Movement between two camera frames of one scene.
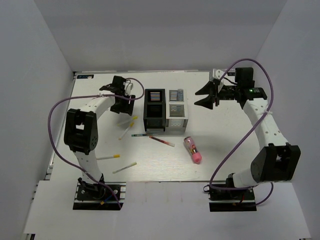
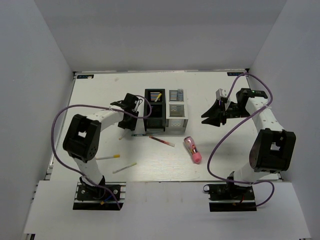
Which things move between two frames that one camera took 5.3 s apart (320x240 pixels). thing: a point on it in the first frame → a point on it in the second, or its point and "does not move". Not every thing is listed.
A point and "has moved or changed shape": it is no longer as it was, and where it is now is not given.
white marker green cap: x=131 y=164 does not move
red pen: x=162 y=141 does not move
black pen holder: x=154 y=109 does not move
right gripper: x=209 y=89 → x=216 y=109
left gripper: x=127 y=109 → x=131 y=126
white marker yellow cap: x=114 y=156 does not move
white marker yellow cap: x=131 y=125 has moved or changed shape
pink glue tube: x=196 y=156 does not move
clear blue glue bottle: x=180 y=94 does not move
